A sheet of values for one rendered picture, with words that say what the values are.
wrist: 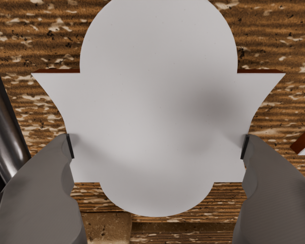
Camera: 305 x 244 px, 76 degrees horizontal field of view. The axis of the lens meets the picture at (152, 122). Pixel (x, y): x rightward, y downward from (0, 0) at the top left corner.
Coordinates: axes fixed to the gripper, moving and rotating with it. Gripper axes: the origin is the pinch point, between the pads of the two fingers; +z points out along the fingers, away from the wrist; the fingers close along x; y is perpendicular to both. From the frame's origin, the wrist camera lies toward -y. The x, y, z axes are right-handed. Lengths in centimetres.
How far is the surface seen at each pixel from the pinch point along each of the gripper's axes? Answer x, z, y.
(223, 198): 5.7, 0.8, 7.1
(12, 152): -12.0, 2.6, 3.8
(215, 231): 5.7, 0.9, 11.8
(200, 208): 3.9, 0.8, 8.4
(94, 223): -5.0, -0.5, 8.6
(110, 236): -3.5, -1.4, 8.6
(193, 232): 3.6, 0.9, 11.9
